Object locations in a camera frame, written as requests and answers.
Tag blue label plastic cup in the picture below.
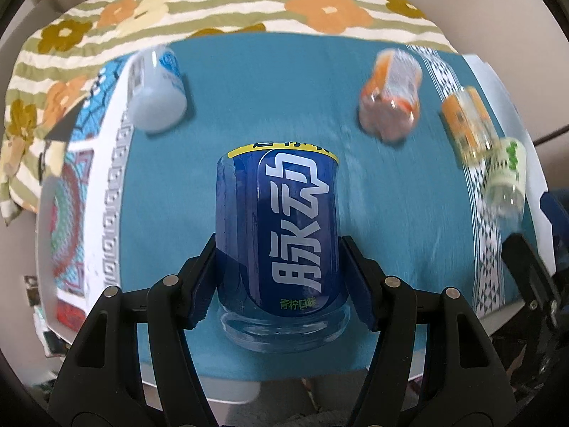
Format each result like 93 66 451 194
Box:
215 142 350 354

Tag green label clear cup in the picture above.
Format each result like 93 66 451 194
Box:
484 138 527 220

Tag orange label clear cup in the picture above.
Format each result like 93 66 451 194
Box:
359 48 422 144

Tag white frosted plastic cup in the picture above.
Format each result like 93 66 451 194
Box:
126 45 187 134

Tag yellow orange label cup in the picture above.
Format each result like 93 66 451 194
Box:
442 86 499 166

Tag teal patterned tablecloth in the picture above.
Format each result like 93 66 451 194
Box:
37 31 557 374

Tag grey trousers leg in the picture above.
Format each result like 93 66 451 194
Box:
220 370 367 426

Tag grey laptop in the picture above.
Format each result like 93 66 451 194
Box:
38 96 86 183

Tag floral striped bed quilt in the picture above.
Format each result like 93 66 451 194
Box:
1 0 451 222

